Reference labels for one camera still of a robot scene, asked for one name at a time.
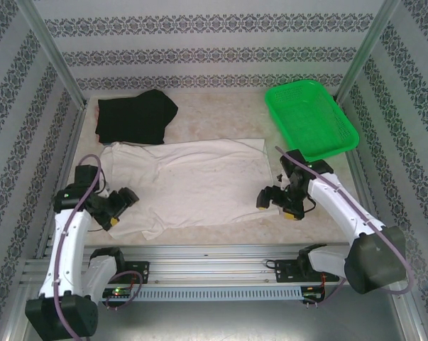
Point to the white t-shirt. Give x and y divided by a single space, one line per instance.
199 184

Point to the black t-shirt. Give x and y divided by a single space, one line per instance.
128 117

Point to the green plastic mesh basket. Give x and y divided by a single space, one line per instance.
309 117

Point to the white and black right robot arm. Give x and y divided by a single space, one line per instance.
341 209

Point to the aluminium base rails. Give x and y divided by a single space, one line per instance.
206 266

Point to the grey metal front panel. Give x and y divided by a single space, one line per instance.
213 319

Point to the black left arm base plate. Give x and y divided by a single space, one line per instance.
141 271

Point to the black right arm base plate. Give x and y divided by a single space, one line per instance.
284 271

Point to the aluminium side rail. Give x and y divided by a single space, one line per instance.
62 160

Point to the aluminium corner post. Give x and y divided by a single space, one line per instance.
368 46
54 53

